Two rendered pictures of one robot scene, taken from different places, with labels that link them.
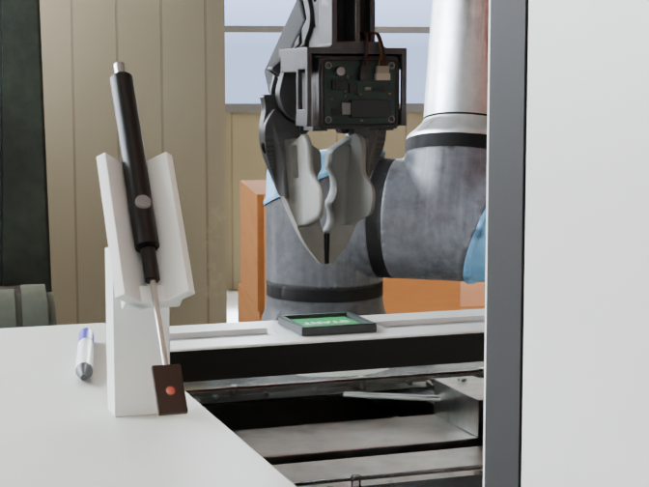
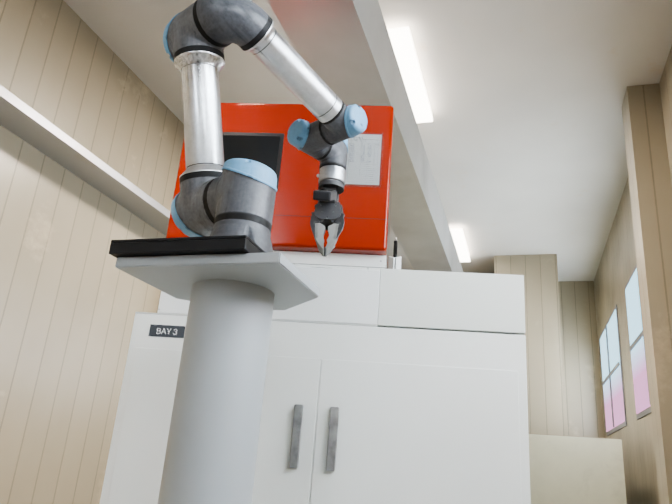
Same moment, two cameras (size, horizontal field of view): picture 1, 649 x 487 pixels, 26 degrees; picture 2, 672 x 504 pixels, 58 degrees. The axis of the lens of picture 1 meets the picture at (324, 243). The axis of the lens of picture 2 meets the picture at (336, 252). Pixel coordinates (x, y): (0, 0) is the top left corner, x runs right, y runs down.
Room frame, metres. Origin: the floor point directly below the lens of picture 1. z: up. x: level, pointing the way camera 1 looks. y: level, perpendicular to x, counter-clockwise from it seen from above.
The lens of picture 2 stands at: (2.33, 0.66, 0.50)
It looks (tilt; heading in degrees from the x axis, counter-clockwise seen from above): 19 degrees up; 205
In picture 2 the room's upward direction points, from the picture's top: 4 degrees clockwise
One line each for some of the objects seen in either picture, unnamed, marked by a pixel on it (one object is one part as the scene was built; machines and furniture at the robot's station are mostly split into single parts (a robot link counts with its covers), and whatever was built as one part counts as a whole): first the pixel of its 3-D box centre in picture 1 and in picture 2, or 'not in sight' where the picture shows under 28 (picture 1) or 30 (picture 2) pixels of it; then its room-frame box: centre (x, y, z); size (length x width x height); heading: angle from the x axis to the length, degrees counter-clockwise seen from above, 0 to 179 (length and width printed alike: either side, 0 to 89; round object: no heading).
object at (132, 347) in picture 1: (143, 287); (394, 278); (0.70, 0.09, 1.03); 0.06 x 0.04 x 0.13; 19
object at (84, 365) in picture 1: (85, 355); not in sight; (0.84, 0.15, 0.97); 0.14 x 0.01 x 0.01; 9
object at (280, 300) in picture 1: (324, 328); (240, 246); (1.38, 0.00, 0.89); 0.15 x 0.15 x 0.10
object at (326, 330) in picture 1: (326, 324); not in sight; (1.00, 0.00, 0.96); 0.06 x 0.06 x 0.01; 19
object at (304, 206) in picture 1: (312, 201); (332, 242); (0.97, 0.01, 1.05); 0.06 x 0.03 x 0.09; 19
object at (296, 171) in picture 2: not in sight; (295, 210); (0.23, -0.54, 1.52); 0.81 x 0.75 x 0.60; 109
